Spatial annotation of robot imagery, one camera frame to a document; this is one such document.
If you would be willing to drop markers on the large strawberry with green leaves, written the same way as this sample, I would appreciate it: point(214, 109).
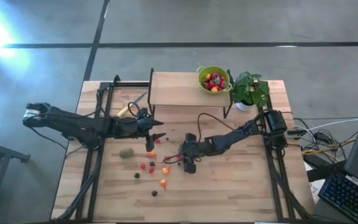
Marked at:
point(211, 84)

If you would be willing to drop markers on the red cherry with green stem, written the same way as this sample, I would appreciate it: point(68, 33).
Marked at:
point(142, 166)
point(223, 79)

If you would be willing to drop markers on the red strawberry with green leaves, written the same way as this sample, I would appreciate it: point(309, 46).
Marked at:
point(217, 81)
point(206, 83)

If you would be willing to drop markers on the small orange-red strawberry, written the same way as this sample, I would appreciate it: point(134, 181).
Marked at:
point(167, 158)

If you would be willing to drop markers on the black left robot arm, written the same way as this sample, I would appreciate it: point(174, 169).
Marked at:
point(73, 124)

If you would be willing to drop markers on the dark berry with green stem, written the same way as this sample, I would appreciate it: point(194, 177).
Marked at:
point(154, 193)

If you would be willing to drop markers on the green plant in white pot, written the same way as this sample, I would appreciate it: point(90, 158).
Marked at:
point(247, 90)

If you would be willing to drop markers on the green-brown kiwi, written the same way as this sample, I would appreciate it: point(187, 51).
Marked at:
point(126, 152)

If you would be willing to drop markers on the black blackberry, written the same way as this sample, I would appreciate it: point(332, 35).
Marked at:
point(152, 163)
point(137, 175)

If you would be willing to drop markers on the wooden shelf with black legs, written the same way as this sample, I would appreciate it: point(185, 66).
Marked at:
point(182, 88)

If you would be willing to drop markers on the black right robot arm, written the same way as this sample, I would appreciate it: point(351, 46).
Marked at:
point(228, 140)

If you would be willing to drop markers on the green plastic colander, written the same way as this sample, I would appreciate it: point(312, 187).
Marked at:
point(201, 73)

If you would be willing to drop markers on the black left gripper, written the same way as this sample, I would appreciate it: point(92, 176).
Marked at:
point(148, 129)

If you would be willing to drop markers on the dark metal stand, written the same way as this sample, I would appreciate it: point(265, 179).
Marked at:
point(5, 152)

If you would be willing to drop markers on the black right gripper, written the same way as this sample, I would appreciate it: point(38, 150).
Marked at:
point(191, 149)

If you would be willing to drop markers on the black backlit keyboard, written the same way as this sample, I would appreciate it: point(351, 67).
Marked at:
point(346, 196)

